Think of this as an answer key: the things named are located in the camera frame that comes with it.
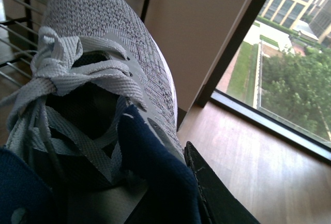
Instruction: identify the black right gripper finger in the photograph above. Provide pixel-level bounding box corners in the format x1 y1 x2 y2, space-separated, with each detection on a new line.
185 141 259 223

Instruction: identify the grey sneaker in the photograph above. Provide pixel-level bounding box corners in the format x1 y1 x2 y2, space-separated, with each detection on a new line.
1 0 201 223

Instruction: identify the black metal shoe rack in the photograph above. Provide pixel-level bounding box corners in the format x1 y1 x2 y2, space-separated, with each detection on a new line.
1 0 149 95

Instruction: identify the dark window frame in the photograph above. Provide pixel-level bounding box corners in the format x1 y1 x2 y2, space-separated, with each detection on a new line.
195 0 330 165

